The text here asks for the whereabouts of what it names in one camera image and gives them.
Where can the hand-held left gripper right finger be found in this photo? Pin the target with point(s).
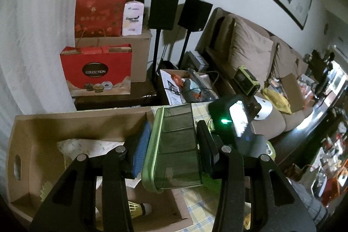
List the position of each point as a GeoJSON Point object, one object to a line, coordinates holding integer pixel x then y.
{"type": "Point", "coordinates": [206, 146]}

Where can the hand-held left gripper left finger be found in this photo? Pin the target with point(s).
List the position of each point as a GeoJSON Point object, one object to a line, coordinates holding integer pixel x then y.
{"type": "Point", "coordinates": [141, 151]}

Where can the green translucent organizer box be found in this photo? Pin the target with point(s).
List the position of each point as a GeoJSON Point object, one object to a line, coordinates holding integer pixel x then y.
{"type": "Point", "coordinates": [174, 145]}

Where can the white patterned bag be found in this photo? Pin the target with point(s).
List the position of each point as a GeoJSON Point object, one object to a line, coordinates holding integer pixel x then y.
{"type": "Point", "coordinates": [81, 146]}

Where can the cardboard tray box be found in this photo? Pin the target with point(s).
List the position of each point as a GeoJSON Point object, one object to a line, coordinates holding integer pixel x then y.
{"type": "Point", "coordinates": [27, 126]}

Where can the white round device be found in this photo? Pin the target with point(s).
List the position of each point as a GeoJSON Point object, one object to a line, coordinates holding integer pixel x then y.
{"type": "Point", "coordinates": [265, 109]}

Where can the brown sofa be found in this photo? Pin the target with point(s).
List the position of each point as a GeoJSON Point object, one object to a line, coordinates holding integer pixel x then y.
{"type": "Point", "coordinates": [288, 123]}

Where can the yellow cloth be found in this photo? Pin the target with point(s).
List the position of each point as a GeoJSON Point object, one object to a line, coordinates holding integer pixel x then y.
{"type": "Point", "coordinates": [277, 98]}

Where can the green black radio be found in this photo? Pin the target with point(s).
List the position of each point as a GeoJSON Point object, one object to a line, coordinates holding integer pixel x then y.
{"type": "Point", "coordinates": [246, 81]}

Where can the dark low cabinet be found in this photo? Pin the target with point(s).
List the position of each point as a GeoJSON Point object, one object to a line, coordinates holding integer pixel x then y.
{"type": "Point", "coordinates": [108, 103]}

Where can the open box of clutter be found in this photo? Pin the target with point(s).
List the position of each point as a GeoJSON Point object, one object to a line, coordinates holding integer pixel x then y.
{"type": "Point", "coordinates": [187, 85]}

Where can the yellow checked tablecloth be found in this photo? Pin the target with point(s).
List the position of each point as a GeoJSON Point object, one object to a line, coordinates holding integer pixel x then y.
{"type": "Point", "coordinates": [198, 210]}

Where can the brown cardboard piece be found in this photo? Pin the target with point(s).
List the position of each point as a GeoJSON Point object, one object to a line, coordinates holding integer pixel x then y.
{"type": "Point", "coordinates": [292, 88]}

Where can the silver appliance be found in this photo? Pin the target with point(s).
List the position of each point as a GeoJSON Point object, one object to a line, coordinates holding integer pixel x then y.
{"type": "Point", "coordinates": [194, 60]}

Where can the grey striped cloth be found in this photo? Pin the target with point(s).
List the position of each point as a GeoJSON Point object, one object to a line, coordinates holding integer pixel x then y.
{"type": "Point", "coordinates": [307, 200]}

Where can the small brown sofa cushion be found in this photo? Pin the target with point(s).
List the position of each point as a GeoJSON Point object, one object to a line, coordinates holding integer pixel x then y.
{"type": "Point", "coordinates": [288, 60]}

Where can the red collection gift bag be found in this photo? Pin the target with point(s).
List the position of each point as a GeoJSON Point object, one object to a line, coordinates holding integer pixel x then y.
{"type": "Point", "coordinates": [95, 71]}

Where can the large brown sofa cushion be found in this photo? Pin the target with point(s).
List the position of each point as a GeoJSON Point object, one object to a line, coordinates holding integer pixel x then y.
{"type": "Point", "coordinates": [250, 47]}

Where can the large brown cardboard box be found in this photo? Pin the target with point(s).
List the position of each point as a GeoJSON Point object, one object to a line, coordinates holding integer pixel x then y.
{"type": "Point", "coordinates": [141, 58]}

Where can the white pink pouch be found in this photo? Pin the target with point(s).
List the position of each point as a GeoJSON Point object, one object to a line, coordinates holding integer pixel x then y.
{"type": "Point", "coordinates": [132, 18]}

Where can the black speaker on stand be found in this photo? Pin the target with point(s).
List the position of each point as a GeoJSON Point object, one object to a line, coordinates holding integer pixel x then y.
{"type": "Point", "coordinates": [194, 13]}
{"type": "Point", "coordinates": [163, 7]}

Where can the red patterned gift bag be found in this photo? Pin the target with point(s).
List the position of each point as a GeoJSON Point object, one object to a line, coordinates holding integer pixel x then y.
{"type": "Point", "coordinates": [98, 14]}

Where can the white curtain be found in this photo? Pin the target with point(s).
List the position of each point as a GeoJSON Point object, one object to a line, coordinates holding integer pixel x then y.
{"type": "Point", "coordinates": [27, 44]}

